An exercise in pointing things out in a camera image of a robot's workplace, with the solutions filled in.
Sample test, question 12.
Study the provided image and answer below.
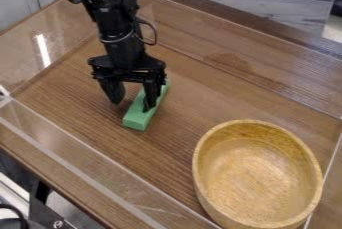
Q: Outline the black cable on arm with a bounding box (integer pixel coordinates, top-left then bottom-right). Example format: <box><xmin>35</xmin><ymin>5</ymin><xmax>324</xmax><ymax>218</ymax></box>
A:
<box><xmin>133</xmin><ymin>17</ymin><xmax>159</xmax><ymax>47</ymax></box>

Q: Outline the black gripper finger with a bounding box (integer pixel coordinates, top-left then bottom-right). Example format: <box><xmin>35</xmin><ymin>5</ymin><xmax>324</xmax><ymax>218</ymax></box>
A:
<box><xmin>99</xmin><ymin>79</ymin><xmax>126</xmax><ymax>105</ymax></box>
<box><xmin>143</xmin><ymin>80</ymin><xmax>162</xmax><ymax>112</ymax></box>

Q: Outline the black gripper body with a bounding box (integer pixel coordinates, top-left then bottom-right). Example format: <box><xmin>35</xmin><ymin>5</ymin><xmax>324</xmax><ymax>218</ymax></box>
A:
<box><xmin>88</xmin><ymin>34</ymin><xmax>166</xmax><ymax>85</ymax></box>

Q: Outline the black floor cable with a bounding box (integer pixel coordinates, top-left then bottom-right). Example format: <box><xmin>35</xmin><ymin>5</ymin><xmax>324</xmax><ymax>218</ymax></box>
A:
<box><xmin>0</xmin><ymin>203</ymin><xmax>32</xmax><ymax>229</ymax></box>

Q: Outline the green rectangular block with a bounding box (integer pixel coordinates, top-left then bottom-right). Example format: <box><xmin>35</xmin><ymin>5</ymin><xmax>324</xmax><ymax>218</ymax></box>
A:
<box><xmin>123</xmin><ymin>81</ymin><xmax>171</xmax><ymax>131</ymax></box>

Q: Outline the clear acrylic front wall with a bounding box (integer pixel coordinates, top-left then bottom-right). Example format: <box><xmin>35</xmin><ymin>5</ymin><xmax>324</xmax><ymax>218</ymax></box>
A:
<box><xmin>0</xmin><ymin>96</ymin><xmax>221</xmax><ymax>229</ymax></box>

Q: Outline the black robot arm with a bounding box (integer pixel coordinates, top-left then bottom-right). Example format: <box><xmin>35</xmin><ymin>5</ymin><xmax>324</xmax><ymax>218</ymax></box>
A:
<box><xmin>68</xmin><ymin>0</ymin><xmax>166</xmax><ymax>111</ymax></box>

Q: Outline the brown wooden bowl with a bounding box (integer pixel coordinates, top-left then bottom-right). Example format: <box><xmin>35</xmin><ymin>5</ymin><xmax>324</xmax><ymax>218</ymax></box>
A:
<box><xmin>193</xmin><ymin>120</ymin><xmax>324</xmax><ymax>229</ymax></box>

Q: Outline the black table leg bracket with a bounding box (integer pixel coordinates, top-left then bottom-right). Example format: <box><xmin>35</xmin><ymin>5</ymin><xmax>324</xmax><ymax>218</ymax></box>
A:
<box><xmin>28</xmin><ymin>181</ymin><xmax>76</xmax><ymax>229</ymax></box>

